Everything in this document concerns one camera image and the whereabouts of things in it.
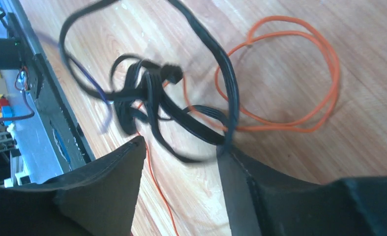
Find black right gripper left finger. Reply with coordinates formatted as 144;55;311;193
0;136;146;236

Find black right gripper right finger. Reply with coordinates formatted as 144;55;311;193
217;147;387;236

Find black ribbon cable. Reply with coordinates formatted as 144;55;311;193
59;0;240;164

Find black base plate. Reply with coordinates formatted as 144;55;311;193
7;12;95;168

